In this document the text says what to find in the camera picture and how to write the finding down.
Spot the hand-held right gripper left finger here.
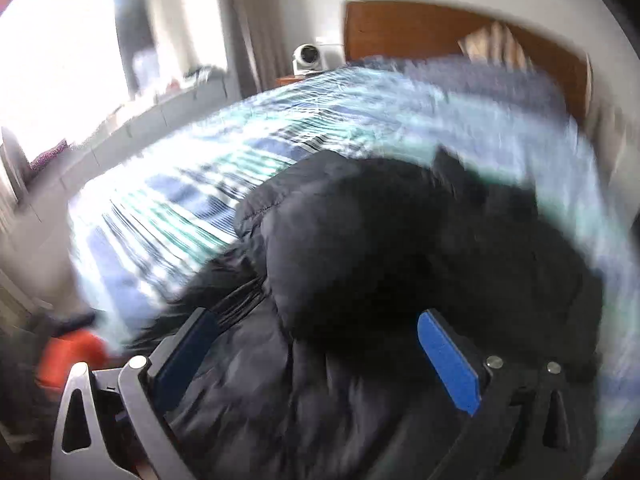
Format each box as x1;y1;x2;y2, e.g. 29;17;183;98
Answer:
50;307;221;480

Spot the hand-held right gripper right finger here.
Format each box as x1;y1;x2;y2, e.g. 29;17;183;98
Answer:
417;309;583;480

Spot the black puffer jacket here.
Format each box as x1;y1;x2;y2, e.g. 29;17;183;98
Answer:
130;147;601;480

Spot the person's orange fleece clothing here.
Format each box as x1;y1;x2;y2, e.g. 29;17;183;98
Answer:
37;330;111;391

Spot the striped bed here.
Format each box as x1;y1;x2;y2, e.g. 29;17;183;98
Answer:
67;55;640;461

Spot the white window bench cabinet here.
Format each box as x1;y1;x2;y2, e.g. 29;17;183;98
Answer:
30;67;241;211

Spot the blue checked duvet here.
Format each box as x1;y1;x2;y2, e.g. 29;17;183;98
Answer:
350;55;566;126

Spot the wooden nightstand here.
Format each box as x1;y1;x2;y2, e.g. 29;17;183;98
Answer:
274;74;321;91

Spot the white desk fan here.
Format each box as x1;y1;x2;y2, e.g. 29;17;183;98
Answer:
291;42;328;77

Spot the window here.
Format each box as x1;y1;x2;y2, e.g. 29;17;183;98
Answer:
0;0;161;161

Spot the striped pillow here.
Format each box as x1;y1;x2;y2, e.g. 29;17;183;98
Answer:
457;20;531;68

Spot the grey curtain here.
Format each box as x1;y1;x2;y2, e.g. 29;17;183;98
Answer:
220;0;281;93

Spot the wooden headboard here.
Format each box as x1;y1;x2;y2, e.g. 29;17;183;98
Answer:
344;0;593;121

